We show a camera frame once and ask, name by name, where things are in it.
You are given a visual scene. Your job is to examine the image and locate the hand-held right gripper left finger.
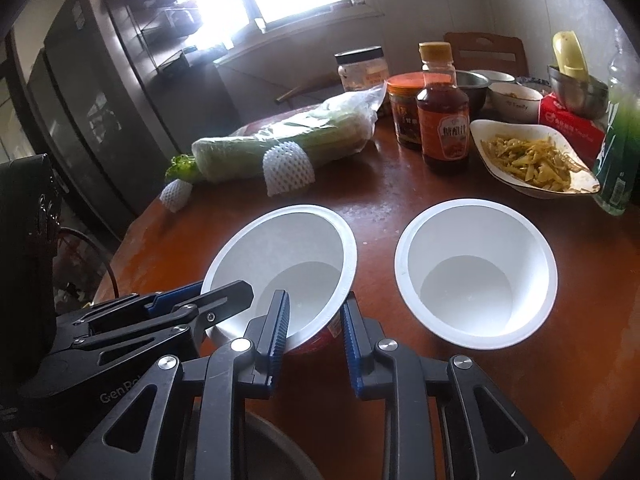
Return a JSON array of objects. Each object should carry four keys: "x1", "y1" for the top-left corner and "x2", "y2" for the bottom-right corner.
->
[{"x1": 57, "y1": 289, "x2": 291, "y2": 480}]

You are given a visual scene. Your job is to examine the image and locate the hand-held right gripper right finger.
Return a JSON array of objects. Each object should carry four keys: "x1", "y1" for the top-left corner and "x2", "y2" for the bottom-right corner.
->
[{"x1": 340, "y1": 292, "x2": 576, "y2": 480}]

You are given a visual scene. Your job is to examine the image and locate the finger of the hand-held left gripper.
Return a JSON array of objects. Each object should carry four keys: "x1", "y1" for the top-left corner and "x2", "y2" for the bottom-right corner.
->
[
  {"x1": 55, "y1": 282, "x2": 203, "y2": 347},
  {"x1": 70, "y1": 281, "x2": 255, "y2": 372}
]

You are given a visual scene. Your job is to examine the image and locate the red paper noodle bowl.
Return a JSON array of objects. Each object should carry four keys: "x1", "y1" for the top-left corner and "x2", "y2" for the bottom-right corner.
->
[
  {"x1": 394, "y1": 199, "x2": 558, "y2": 351},
  {"x1": 200, "y1": 204, "x2": 358, "y2": 357}
]

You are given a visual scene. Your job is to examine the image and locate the white foam net sleeve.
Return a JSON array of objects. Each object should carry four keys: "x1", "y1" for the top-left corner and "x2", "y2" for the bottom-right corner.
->
[
  {"x1": 261, "y1": 141, "x2": 316, "y2": 197},
  {"x1": 159, "y1": 179, "x2": 195, "y2": 212}
]

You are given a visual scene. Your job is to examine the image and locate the large steel bowl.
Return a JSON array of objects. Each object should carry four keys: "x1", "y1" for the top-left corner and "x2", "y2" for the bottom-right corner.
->
[{"x1": 240, "y1": 412, "x2": 326, "y2": 480}]

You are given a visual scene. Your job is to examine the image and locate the green leaf lettuce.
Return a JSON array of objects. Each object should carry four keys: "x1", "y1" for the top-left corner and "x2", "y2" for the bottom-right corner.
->
[{"x1": 166, "y1": 154, "x2": 200, "y2": 182}]

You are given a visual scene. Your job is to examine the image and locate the grey refrigerator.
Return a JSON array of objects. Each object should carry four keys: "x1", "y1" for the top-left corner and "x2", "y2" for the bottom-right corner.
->
[{"x1": 25, "y1": 0, "x2": 216, "y2": 218}]

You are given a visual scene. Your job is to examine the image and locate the plastic-wrapped napa cabbage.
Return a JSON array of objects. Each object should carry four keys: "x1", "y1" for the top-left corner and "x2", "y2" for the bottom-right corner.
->
[{"x1": 192, "y1": 85, "x2": 388, "y2": 183}]

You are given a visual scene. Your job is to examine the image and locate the orange cap sauce bottle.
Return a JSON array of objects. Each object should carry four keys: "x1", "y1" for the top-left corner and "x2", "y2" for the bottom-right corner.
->
[{"x1": 416, "y1": 41, "x2": 471, "y2": 176}]

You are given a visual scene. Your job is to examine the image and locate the red label sauce jar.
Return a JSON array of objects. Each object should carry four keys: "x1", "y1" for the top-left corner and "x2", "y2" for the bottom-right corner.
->
[{"x1": 386, "y1": 73, "x2": 426, "y2": 150}]

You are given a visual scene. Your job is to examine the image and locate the white dish of stir-fry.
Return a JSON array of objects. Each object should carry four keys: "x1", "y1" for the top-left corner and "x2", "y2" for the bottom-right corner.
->
[{"x1": 470, "y1": 119, "x2": 601, "y2": 198}]

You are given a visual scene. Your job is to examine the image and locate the glass jar with black lid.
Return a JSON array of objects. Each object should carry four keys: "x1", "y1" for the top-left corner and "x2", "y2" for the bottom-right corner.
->
[{"x1": 334, "y1": 46, "x2": 390, "y2": 93}]

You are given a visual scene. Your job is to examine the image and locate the metal shelf rack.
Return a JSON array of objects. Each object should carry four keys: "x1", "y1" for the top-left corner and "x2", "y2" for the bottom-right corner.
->
[{"x1": 100, "y1": 0, "x2": 236, "y2": 76}]

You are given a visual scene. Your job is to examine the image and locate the small steel bowl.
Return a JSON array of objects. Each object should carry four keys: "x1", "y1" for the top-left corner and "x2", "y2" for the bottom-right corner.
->
[{"x1": 452, "y1": 70, "x2": 491, "y2": 113}]

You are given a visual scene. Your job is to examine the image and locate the white ceramic bowl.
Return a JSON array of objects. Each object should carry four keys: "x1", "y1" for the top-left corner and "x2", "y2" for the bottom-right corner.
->
[{"x1": 487, "y1": 82, "x2": 544, "y2": 125}]

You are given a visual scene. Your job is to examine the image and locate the red tissue box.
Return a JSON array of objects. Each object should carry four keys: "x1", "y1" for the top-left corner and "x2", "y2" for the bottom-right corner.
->
[{"x1": 538, "y1": 92, "x2": 608, "y2": 158}]

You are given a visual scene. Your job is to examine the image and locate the blue patterned bowl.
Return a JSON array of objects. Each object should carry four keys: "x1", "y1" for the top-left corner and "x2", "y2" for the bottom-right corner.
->
[{"x1": 515, "y1": 75, "x2": 551, "y2": 96}]

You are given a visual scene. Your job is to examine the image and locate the green plastic bottle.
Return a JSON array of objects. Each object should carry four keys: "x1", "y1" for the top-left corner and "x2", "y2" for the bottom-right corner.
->
[{"x1": 592, "y1": 30, "x2": 640, "y2": 217}]

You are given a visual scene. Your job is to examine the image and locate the steel mixing bowl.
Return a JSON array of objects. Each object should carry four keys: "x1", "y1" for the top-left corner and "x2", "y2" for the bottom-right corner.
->
[{"x1": 547, "y1": 64, "x2": 610, "y2": 121}]

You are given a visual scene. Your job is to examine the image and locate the yellow plastic scoop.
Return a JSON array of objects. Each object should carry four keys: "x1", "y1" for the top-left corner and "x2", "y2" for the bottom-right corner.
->
[{"x1": 551, "y1": 31, "x2": 591, "y2": 81}]

